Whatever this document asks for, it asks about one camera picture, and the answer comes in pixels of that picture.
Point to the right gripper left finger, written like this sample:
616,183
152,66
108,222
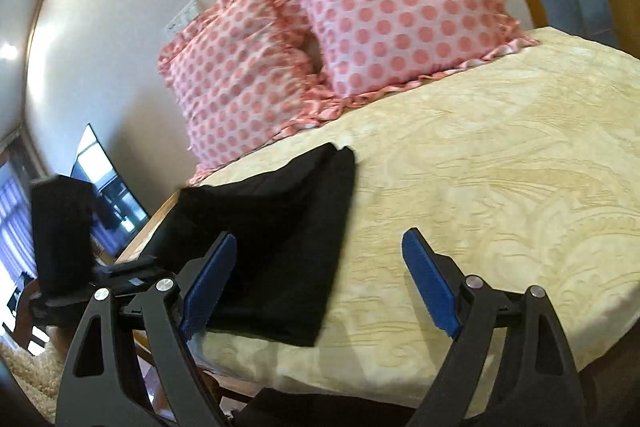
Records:
102,384

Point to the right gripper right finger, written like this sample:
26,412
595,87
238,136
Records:
537,383

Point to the black pants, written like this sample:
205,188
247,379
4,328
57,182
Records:
288,225

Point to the black flat television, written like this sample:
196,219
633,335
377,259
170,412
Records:
119,216

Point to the wooden chair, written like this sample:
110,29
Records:
128,363

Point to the yellow patterned bed cover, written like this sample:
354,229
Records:
524,170

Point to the pink polka dot pillow left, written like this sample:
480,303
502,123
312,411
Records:
242,80

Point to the pink polka dot pillow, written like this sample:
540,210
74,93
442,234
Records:
242,80
372,46

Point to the pink polka dot pillow right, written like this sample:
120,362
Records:
372,46

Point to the white wall socket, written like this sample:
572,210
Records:
186,15

